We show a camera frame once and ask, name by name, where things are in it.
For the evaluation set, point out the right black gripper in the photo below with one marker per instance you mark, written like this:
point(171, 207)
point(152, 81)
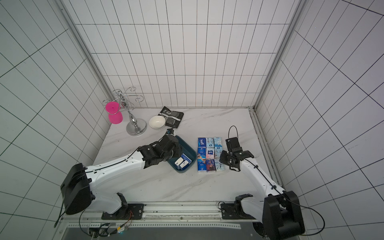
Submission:
point(229, 159)

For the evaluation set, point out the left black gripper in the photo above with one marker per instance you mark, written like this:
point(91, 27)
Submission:
point(178, 150)

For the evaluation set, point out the light blue striped tissue pack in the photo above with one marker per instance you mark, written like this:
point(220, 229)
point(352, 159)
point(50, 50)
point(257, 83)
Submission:
point(219, 166)

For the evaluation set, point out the light blue figures tissue pack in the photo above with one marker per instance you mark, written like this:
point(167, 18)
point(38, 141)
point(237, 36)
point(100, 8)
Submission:
point(218, 151)

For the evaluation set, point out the light blue cartoon tissue pack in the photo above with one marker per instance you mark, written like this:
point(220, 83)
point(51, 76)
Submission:
point(218, 142)

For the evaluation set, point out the pink white Tempo tissue pack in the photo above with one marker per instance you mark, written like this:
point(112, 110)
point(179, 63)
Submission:
point(210, 153)

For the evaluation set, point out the dark purple anime tissue pack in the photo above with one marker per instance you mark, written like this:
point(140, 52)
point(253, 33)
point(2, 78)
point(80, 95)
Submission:
point(210, 165)

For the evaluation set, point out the light blue Vinda tissue pack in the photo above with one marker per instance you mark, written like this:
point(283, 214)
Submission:
point(210, 142)

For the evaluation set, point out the blue orange Vinda tissue pack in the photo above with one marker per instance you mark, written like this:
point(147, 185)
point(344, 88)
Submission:
point(202, 153)

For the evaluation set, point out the dark blue Tempo tissue pack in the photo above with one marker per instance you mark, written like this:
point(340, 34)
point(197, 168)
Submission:
point(202, 142)

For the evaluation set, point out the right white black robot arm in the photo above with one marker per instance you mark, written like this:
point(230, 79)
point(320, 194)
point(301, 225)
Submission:
point(277, 212)

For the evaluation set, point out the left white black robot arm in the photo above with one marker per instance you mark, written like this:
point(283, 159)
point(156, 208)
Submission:
point(85, 188)

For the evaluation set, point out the teal plastic storage box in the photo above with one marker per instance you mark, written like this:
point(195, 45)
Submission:
point(186, 160)

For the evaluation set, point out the white ceramic bowl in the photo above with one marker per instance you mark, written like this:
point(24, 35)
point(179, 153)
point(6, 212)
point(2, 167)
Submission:
point(157, 122)

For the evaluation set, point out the black snack packet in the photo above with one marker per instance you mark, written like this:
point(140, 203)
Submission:
point(173, 118)

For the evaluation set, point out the chrome cup holder stand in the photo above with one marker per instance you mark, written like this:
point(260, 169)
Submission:
point(134, 127)

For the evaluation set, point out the pink plastic cup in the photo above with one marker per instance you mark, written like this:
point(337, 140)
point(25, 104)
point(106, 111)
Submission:
point(114, 114)

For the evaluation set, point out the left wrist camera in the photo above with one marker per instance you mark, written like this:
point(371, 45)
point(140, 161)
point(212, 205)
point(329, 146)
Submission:
point(170, 131)

